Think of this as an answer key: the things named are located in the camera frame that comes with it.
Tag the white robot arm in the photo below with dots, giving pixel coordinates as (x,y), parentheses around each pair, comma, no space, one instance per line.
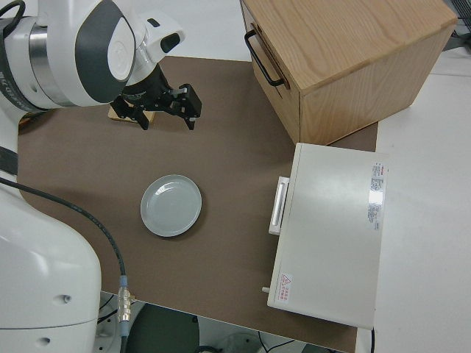
(103,44)

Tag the gray round plate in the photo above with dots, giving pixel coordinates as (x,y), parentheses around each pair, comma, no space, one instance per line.
(171,207)

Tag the wooden mug tree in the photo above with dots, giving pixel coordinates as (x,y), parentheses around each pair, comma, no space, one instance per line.
(129,118)

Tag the white toaster oven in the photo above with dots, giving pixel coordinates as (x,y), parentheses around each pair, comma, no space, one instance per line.
(331,239)

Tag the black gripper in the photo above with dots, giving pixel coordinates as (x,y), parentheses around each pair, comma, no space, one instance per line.
(151,92)

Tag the brown table mat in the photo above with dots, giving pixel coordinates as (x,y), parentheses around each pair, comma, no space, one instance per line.
(228,154)

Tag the wooden cabinet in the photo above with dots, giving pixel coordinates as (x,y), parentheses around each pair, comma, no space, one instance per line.
(349,55)

